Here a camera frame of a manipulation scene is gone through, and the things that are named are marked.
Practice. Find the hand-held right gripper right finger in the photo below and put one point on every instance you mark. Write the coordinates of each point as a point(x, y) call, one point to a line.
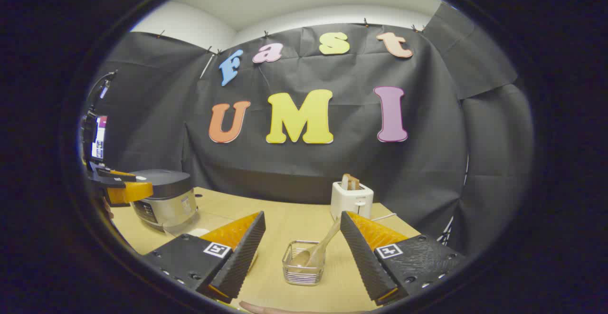
point(363, 261)

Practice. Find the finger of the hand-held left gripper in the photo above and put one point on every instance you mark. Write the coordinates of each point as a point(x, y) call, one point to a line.
point(130, 193)

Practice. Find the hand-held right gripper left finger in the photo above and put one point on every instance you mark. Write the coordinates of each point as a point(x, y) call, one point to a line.
point(240, 257)

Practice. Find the silver black rice cooker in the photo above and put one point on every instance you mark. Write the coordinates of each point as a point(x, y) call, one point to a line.
point(166, 200)

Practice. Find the wooden spoon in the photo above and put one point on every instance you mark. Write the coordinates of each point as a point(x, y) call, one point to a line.
point(319, 250)

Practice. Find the computer monitor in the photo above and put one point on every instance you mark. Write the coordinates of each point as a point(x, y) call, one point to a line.
point(99, 138)

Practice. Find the white toaster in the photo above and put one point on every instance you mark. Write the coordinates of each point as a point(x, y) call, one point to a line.
point(349, 202)

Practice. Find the toast bread slice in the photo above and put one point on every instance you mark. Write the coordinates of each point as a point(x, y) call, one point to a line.
point(351, 182)

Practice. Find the black backdrop cloth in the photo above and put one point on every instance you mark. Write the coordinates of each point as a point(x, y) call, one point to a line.
point(356, 162)

